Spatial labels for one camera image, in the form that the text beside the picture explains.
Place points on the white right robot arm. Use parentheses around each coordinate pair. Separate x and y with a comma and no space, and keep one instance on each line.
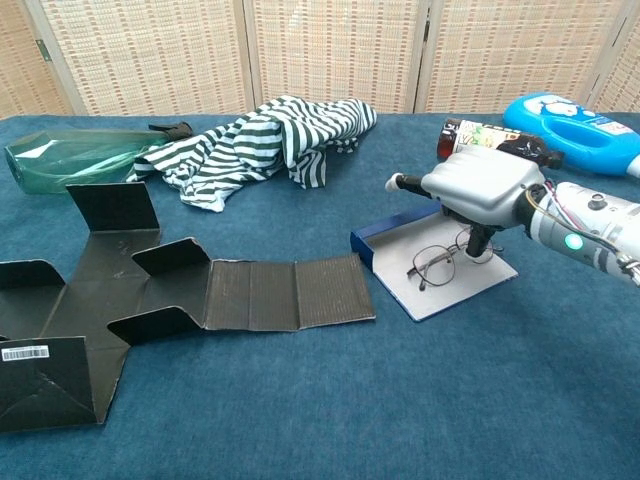
(590,225)

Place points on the green spray bottle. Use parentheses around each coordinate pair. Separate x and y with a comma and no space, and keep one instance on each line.
(60,160)

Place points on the woven folding screen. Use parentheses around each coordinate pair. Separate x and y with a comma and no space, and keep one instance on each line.
(150,50)

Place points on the dark screen hinge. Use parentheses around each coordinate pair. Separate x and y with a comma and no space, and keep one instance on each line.
(43,50)

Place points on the black unfolded cardboard box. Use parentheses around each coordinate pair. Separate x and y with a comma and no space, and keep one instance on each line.
(100,290)

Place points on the blue pump bottle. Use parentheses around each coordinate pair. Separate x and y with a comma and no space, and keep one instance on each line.
(600,155)

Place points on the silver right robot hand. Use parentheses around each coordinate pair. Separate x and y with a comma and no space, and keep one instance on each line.
(480,185)

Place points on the blue table cloth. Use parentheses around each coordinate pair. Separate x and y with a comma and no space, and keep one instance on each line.
(450,375)

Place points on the grey and blue notebook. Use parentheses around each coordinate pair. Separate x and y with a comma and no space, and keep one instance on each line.
(450,300)

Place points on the black-framed eyeglasses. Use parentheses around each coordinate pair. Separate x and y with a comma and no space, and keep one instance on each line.
(434,267)

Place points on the striped black and white cloth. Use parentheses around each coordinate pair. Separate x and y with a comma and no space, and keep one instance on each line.
(240,150)

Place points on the brown labelled bottle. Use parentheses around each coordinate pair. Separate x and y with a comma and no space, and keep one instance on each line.
(520,145)

